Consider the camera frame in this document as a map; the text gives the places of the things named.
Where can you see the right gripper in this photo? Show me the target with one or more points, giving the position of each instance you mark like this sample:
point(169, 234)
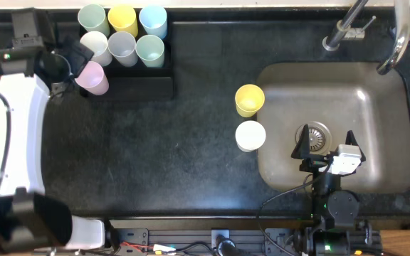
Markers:
point(315, 163)

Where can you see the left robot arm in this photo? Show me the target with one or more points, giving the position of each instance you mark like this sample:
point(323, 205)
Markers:
point(20, 142)

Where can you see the green cup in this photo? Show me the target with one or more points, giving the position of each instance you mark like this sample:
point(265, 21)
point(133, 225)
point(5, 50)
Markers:
point(149, 49)
point(92, 17)

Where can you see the black tray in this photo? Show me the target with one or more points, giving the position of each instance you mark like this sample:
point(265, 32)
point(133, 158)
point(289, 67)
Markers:
point(141, 87)

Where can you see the white cup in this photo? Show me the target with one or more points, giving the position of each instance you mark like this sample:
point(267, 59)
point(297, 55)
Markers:
point(250, 135)
point(98, 44)

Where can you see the steel sink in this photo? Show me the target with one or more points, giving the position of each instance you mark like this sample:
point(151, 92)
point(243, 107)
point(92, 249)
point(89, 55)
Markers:
point(354, 96)

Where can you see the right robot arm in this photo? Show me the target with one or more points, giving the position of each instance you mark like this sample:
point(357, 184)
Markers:
point(342, 206)

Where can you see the blue cup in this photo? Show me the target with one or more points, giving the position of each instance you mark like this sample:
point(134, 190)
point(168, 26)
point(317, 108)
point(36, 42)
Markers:
point(152, 19)

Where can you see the steel tap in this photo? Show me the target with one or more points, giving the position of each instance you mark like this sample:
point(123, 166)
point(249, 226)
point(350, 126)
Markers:
point(402, 35)

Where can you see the grey cup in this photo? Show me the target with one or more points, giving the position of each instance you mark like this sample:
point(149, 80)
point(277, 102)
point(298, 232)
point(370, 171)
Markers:
point(122, 46)

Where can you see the mounting rail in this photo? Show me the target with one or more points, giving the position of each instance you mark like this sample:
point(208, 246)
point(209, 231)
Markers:
point(190, 240)

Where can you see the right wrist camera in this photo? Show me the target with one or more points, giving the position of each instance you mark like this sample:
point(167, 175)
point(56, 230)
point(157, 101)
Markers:
point(345, 160)

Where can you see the pink cup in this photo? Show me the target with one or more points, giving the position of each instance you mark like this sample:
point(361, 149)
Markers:
point(93, 78)

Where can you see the yellow cup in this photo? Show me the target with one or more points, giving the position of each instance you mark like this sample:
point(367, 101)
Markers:
point(249, 99)
point(121, 17)

